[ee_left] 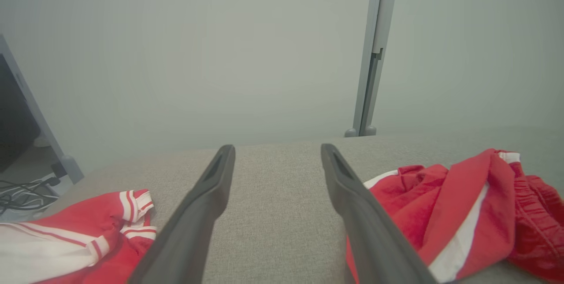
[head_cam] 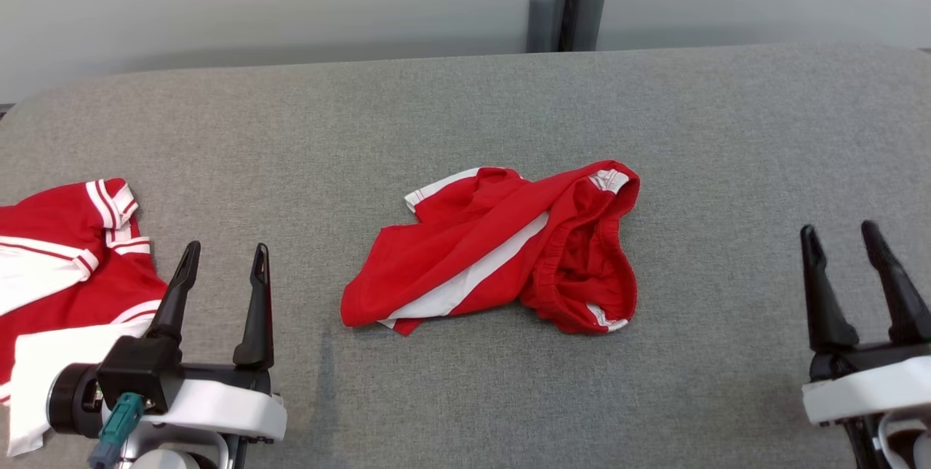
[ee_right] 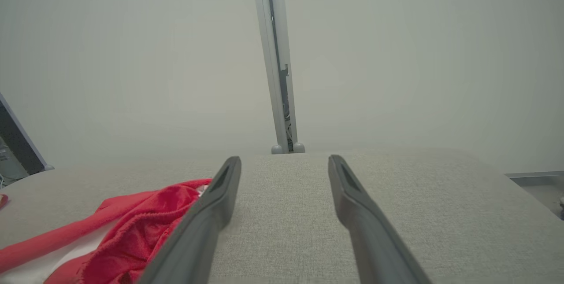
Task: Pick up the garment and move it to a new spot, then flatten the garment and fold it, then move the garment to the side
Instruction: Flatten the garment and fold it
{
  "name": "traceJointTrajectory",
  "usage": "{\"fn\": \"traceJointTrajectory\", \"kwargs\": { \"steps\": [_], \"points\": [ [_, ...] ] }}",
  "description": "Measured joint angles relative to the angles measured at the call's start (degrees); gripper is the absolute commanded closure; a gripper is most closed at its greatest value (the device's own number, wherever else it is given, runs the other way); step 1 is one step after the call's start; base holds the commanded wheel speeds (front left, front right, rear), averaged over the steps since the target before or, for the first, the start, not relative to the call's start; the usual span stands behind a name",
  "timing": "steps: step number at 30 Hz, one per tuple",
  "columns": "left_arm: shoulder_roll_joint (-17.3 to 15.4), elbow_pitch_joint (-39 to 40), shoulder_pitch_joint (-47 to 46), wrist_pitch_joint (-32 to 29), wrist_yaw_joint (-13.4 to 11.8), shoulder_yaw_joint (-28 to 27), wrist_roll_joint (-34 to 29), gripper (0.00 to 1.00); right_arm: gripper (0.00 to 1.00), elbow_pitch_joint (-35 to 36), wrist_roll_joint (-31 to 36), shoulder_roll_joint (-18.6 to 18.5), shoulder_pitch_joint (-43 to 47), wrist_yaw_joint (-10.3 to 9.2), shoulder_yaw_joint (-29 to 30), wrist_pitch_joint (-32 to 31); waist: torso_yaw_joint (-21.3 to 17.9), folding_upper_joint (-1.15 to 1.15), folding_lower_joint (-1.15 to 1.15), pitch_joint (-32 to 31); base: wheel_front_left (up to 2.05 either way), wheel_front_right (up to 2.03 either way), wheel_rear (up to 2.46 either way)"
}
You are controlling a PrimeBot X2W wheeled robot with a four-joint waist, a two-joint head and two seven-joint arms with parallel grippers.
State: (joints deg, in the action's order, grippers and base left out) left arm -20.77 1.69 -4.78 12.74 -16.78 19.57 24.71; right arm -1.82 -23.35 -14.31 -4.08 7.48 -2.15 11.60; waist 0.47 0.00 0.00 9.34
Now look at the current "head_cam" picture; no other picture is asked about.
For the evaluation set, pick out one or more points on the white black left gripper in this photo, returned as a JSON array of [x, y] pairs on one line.
[[225, 411]]

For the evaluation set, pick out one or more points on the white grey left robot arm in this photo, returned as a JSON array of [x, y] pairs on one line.
[[167, 462]]

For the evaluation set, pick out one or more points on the red Bulls 23 jersey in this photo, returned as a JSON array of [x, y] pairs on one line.
[[65, 294]]

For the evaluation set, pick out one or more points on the red shorts with white stripes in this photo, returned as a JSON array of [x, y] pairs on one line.
[[465, 243]]

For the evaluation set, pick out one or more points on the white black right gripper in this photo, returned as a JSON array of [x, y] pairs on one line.
[[865, 389]]

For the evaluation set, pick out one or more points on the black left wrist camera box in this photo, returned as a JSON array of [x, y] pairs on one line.
[[138, 371]]

